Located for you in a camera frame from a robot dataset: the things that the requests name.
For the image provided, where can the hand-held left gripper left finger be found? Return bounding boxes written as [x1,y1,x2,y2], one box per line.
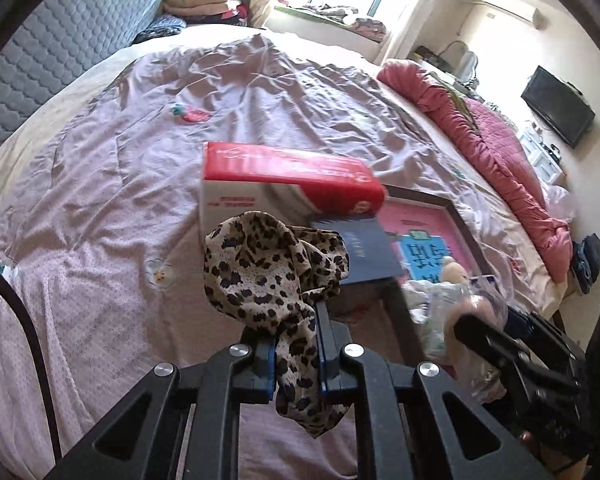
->
[45,335,278,480]

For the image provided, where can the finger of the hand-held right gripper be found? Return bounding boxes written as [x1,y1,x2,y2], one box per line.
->
[452,312,583,396]
[505,307,551,341]

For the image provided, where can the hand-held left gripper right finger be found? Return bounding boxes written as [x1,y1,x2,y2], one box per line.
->
[312,300,553,480]

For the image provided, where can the clear bag of bread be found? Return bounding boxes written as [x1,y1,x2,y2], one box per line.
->
[445,292,508,401]

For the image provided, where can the plush bunny toy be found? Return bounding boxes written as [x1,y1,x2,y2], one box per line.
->
[437,255,473,286]

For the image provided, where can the leopard print scarf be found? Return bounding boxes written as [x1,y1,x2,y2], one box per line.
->
[203,211,353,438]

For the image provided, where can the brown box tray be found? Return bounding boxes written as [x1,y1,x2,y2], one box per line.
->
[330,185,506,376]

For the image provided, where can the dark blue box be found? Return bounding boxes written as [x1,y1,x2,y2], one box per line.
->
[310,215,406,286]

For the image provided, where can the white plastic bag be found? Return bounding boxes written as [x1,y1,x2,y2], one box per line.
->
[545,185,578,221]

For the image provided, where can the pink and blue book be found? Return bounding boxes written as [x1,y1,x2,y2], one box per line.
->
[380,200,481,286]

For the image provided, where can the pink quilt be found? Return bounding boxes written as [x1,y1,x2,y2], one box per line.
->
[377,57,573,283]

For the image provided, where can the white cabinet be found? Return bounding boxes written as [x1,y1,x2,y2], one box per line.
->
[517,127,568,186]

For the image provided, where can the red and white box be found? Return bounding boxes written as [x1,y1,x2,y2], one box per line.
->
[200,141,385,241]

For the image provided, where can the black television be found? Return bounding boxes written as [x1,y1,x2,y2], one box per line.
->
[521,65,596,150]

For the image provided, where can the green garment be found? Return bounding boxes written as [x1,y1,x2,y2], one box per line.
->
[425,72,481,131]

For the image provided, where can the white chair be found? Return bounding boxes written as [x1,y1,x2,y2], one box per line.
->
[445,40,481,83]

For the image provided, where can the white air conditioner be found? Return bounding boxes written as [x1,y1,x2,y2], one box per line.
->
[480,0,548,28]

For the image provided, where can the clothes on window sill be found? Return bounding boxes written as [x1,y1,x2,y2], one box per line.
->
[300,2,388,41]

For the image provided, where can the dark patterned pillow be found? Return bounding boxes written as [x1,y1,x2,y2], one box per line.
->
[132,12,188,43]

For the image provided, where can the grey quilted headboard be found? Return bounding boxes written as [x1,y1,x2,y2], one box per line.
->
[0,0,168,171]

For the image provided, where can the black cable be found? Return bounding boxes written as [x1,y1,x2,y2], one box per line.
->
[0,255,63,466]

